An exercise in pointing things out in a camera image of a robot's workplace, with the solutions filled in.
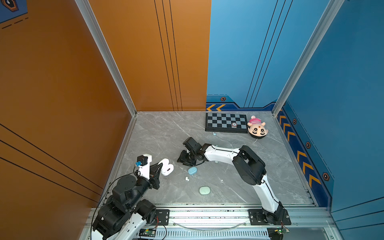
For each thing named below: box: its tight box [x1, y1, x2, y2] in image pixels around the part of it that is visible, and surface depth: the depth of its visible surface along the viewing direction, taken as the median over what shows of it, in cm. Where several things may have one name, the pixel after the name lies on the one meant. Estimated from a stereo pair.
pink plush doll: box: [247, 115, 269, 139], surface depth 102 cm
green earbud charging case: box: [199, 186, 211, 195], surface depth 82 cm
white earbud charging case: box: [157, 158, 174, 176], surface depth 66 cm
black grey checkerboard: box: [205, 112, 248, 134], surface depth 111 cm
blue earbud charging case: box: [187, 166, 198, 175], surface depth 89 cm
